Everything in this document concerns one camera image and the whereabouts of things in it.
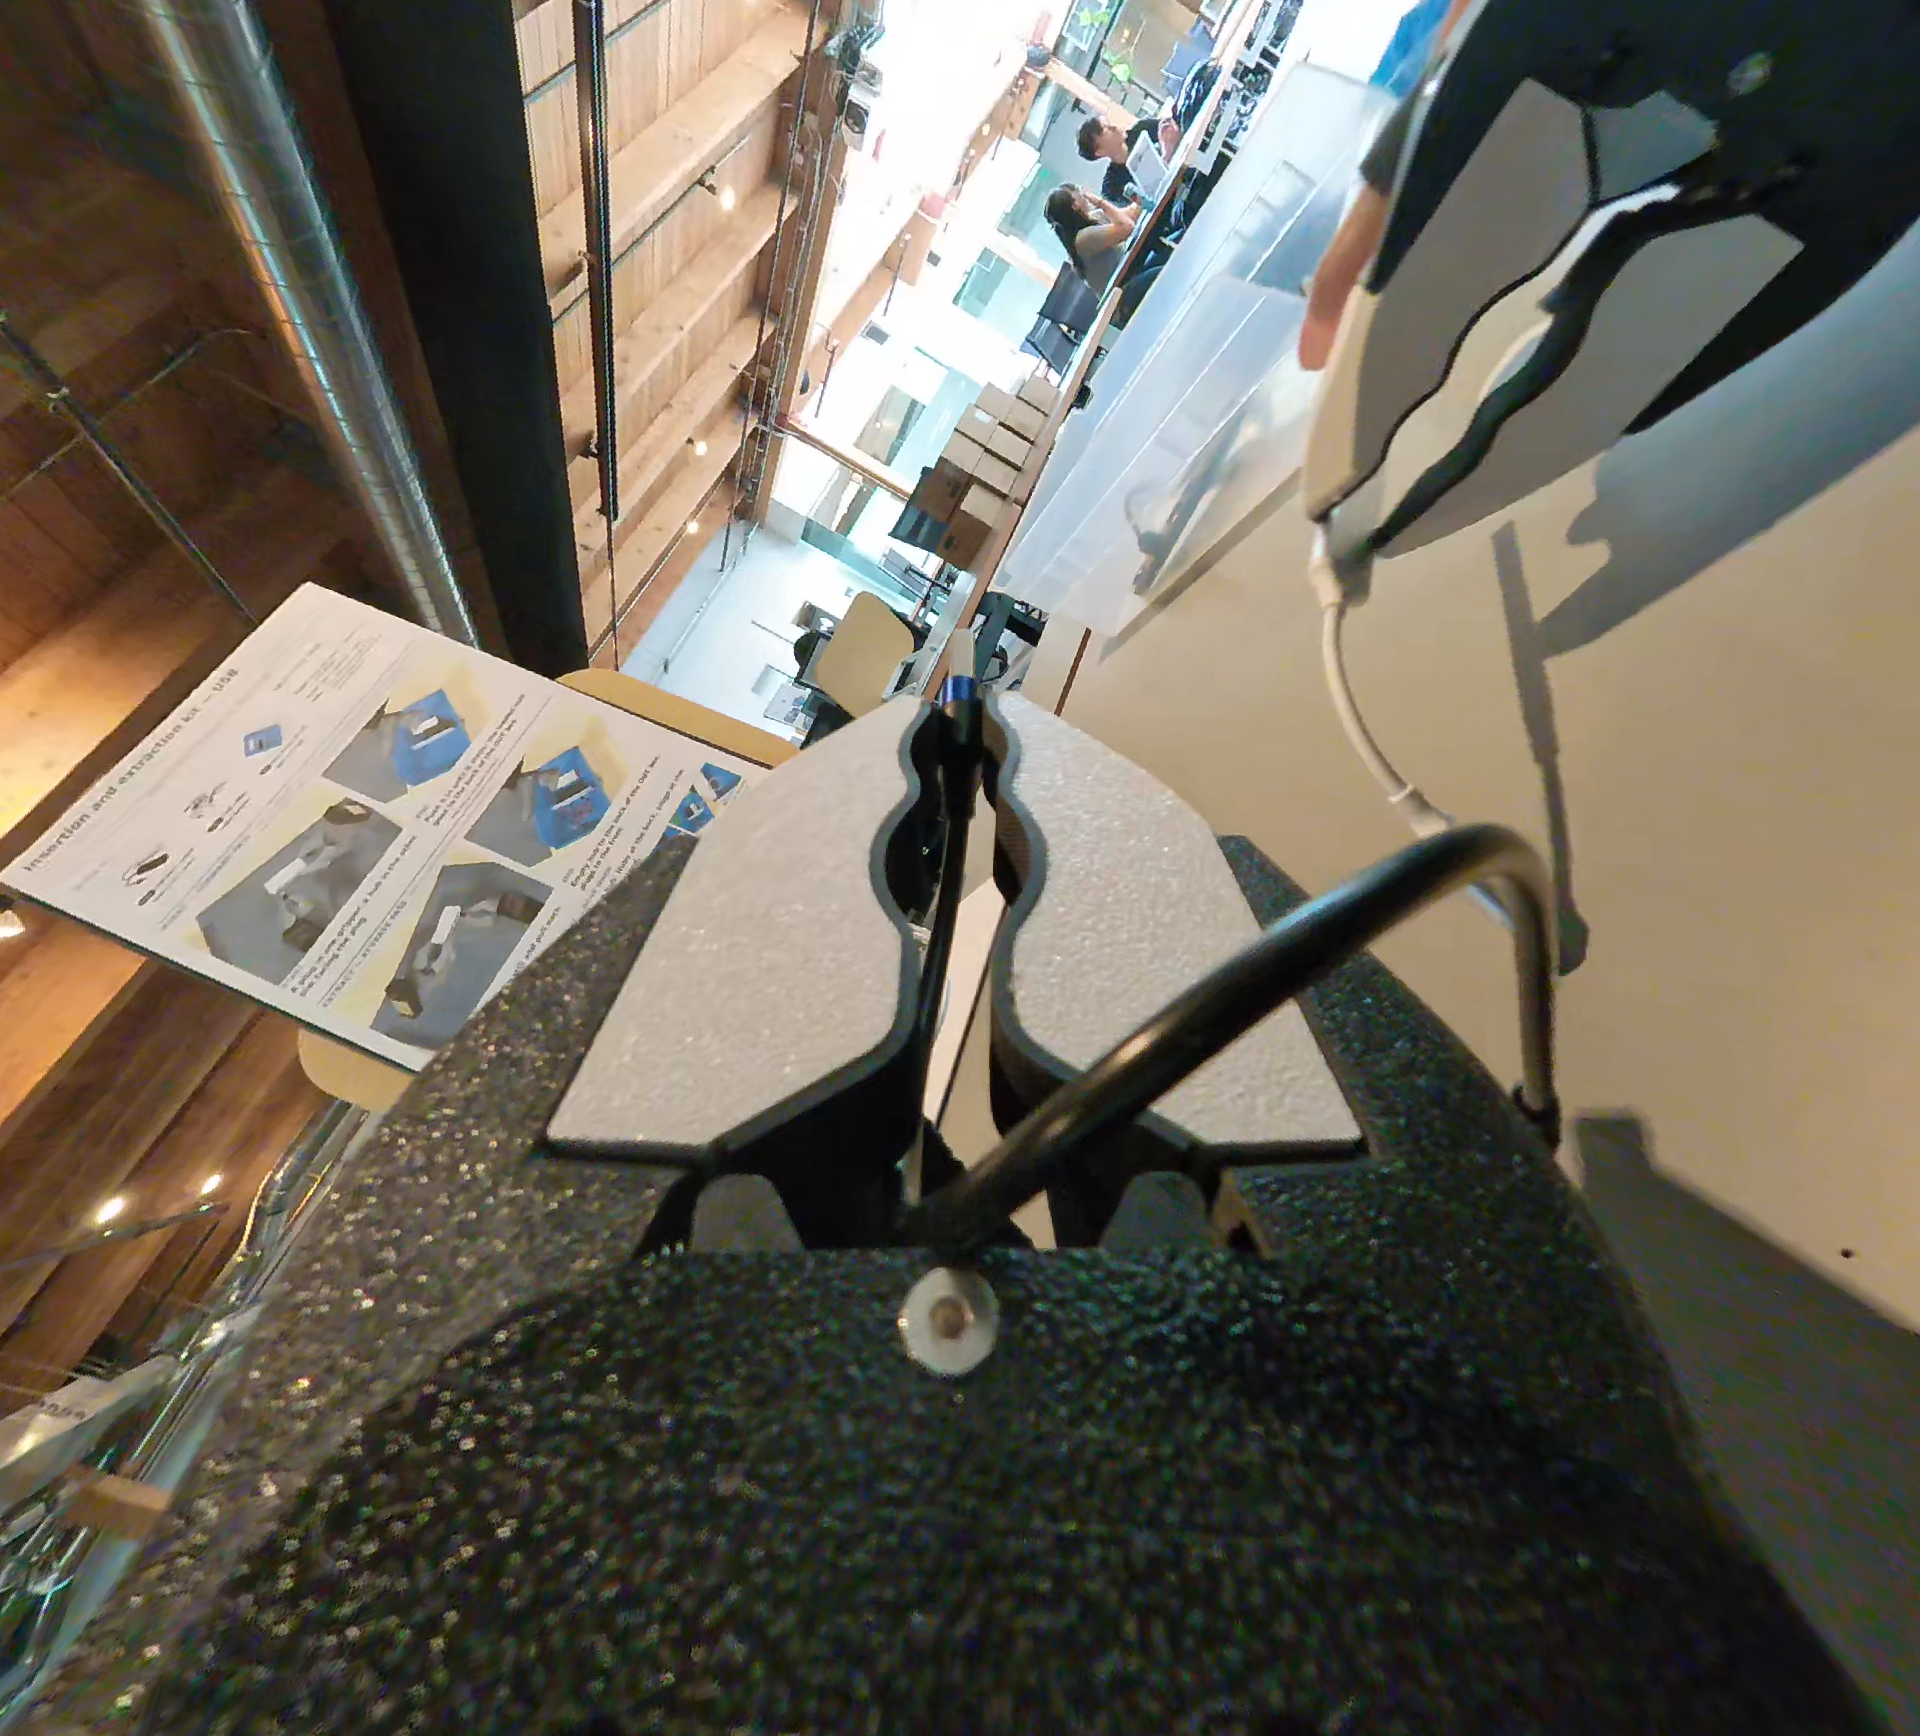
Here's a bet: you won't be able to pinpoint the person's right hand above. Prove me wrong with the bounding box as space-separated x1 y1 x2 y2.
1296 0 1638 375

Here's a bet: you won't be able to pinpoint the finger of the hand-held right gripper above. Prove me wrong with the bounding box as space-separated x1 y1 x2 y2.
1361 210 1807 560
1308 81 1721 543

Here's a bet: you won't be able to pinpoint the beige chair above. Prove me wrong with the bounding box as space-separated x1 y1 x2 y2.
801 591 920 722

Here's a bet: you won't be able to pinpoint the row of cardboard boxes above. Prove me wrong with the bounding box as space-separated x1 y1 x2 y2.
892 373 1062 572

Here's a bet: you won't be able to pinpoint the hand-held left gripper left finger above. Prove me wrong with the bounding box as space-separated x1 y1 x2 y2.
543 692 937 1174

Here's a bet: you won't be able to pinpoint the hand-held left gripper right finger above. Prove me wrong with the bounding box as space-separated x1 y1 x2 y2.
977 692 1364 1174

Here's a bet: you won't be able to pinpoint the silver ventilation duct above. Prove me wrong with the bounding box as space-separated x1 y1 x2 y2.
54 0 486 665

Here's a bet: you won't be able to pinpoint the black cable with blue-ringed plugs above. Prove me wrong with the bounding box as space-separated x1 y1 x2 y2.
894 673 1572 1258

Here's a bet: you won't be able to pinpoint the silver usb hub white cable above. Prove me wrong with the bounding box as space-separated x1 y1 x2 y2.
1308 516 1531 929

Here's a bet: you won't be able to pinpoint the black steel column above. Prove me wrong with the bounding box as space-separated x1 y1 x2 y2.
269 0 594 681

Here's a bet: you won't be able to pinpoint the printed paper sheets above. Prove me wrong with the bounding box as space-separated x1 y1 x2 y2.
0 582 755 1077

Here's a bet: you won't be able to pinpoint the clear plastic bin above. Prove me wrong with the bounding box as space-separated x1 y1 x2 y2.
990 56 1412 650

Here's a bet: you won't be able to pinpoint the white document stand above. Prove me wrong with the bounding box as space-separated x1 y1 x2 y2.
294 667 799 1119

